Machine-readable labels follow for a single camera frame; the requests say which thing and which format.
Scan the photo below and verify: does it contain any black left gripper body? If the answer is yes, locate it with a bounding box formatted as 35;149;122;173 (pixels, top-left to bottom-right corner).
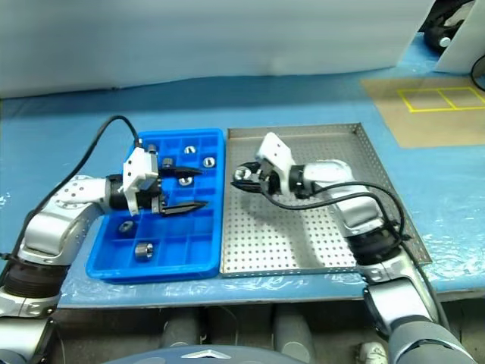
135;174;168;218

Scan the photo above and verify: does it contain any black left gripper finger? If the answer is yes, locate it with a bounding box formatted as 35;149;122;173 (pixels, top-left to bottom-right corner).
158;165;205;179
161;201;210;219

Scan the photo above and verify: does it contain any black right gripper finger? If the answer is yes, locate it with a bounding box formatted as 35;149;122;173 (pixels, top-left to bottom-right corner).
230;180;268;193
235;160;263;176

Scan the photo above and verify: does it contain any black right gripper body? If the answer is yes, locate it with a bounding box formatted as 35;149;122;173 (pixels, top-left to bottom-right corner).
256;161;284;197

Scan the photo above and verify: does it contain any blue compartment tray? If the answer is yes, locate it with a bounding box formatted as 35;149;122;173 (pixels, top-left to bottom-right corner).
85;127;228;285

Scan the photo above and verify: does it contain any perforated metal tray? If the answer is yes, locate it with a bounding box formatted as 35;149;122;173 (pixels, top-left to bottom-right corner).
218;121;435;280

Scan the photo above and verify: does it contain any dark grey rounded shape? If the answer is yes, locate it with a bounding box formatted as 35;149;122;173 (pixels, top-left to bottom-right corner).
274;306;314;352
162;314;202;348

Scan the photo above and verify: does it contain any dark robot torso silver emblem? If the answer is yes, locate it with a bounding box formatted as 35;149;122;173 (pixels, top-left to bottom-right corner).
102;343;289;364

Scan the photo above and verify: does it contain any brown cardboard sheet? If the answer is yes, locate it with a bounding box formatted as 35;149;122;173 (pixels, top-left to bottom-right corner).
359;75;485;148

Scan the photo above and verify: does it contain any yellow tape grid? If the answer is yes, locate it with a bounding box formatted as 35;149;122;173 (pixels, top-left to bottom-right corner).
396;86;485;114

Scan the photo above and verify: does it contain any white rounded object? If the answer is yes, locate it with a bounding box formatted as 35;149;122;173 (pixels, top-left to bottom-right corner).
358;340;390;364

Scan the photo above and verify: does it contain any white leaning panel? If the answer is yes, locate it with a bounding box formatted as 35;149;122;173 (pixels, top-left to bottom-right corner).
433;0;485;73

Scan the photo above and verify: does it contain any black equipment with grey cylinder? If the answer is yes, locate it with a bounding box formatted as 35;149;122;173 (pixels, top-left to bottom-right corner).
422;0;477;50

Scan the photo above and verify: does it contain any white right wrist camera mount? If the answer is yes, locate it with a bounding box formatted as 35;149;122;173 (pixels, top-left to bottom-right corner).
254;131;296;196

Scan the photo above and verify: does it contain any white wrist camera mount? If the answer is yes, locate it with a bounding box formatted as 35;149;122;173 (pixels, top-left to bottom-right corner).
254;131;296;196
121;146;160;217

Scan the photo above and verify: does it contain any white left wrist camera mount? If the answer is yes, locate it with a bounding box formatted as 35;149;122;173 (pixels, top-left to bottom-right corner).
121;146;160;217

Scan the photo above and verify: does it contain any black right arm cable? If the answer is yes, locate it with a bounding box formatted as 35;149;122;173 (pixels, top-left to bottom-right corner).
261;181;454;334

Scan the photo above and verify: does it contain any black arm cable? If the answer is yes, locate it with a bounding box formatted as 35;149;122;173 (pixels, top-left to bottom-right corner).
261;181;454;334
0;115;144;266

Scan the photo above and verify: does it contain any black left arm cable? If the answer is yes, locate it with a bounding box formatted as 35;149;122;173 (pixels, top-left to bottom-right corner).
0;115;144;266

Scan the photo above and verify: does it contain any thin black cable loop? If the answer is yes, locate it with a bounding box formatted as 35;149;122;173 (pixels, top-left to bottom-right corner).
471;55;485;92

